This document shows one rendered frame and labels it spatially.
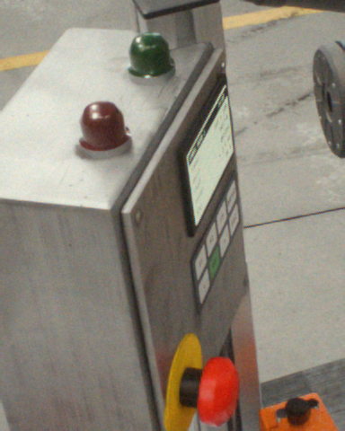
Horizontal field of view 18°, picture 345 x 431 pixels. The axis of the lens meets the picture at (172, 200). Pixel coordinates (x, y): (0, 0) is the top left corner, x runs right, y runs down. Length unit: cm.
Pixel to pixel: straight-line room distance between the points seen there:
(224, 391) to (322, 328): 199
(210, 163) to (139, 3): 10
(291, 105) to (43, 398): 279
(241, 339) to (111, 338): 22
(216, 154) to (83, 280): 12
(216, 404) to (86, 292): 10
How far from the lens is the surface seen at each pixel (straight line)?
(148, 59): 59
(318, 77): 172
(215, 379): 61
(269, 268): 276
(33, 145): 57
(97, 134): 54
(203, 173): 61
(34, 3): 421
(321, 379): 132
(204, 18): 63
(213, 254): 65
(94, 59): 63
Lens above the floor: 177
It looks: 36 degrees down
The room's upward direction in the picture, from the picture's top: 8 degrees counter-clockwise
